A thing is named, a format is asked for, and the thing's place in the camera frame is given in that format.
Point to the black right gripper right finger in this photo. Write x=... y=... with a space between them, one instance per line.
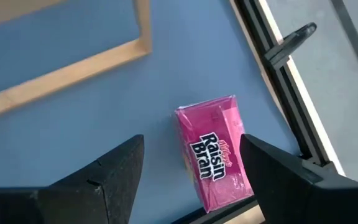
x=291 y=199

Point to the black table clamp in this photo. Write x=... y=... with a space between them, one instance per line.
x=300 y=34

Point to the wooden slatted shelf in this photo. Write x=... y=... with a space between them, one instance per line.
x=73 y=70

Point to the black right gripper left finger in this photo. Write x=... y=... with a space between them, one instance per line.
x=104 y=186

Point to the pink Raisin Bran cereal box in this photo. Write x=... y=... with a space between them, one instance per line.
x=207 y=124

